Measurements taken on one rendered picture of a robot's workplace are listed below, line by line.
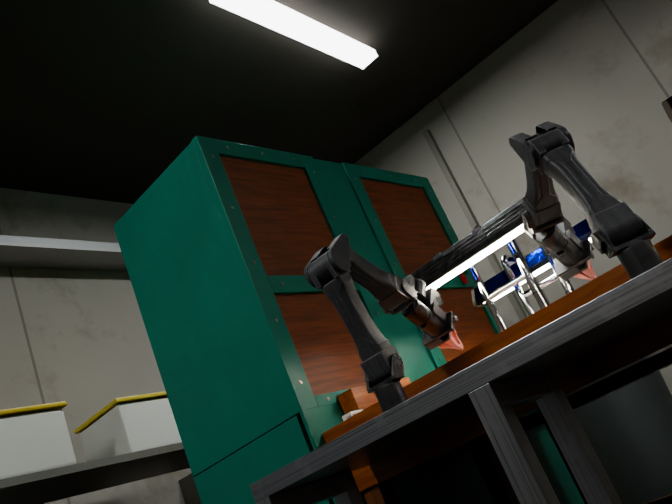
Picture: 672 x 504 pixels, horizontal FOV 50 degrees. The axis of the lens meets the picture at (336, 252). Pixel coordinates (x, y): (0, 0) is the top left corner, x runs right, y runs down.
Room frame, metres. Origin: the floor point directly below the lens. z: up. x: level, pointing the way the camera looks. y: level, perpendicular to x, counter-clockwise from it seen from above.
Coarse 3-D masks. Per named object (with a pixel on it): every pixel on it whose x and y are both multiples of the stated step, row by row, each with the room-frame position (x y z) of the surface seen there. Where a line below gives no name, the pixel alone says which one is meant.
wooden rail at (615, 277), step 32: (608, 288) 1.50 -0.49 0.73; (544, 320) 1.59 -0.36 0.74; (480, 352) 1.70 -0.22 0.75; (608, 352) 1.54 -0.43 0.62; (640, 352) 1.51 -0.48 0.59; (416, 384) 1.81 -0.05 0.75; (576, 384) 1.59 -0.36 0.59; (352, 416) 1.95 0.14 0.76; (416, 448) 1.86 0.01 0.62; (448, 448) 1.81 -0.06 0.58; (384, 480) 1.94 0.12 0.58
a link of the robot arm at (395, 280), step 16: (336, 240) 1.56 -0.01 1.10; (336, 256) 1.53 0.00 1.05; (352, 256) 1.62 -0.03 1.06; (304, 272) 1.57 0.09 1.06; (352, 272) 1.64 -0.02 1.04; (368, 272) 1.66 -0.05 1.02; (384, 272) 1.71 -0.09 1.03; (368, 288) 1.70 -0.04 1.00; (384, 288) 1.71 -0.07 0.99; (400, 288) 1.74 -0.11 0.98; (384, 304) 1.76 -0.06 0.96; (400, 304) 1.77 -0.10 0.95
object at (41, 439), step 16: (0, 416) 2.51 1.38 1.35; (16, 416) 2.55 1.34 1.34; (32, 416) 2.60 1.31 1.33; (48, 416) 2.65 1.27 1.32; (64, 416) 2.71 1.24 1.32; (0, 432) 2.49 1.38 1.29; (16, 432) 2.53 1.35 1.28; (32, 432) 2.58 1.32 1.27; (48, 432) 2.63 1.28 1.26; (64, 432) 2.69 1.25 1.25; (0, 448) 2.48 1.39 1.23; (16, 448) 2.52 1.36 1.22; (32, 448) 2.57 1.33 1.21; (48, 448) 2.62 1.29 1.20; (64, 448) 2.67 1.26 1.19; (0, 464) 2.47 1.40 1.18; (16, 464) 2.51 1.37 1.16; (32, 464) 2.56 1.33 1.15; (48, 464) 2.61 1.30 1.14; (64, 464) 2.66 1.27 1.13
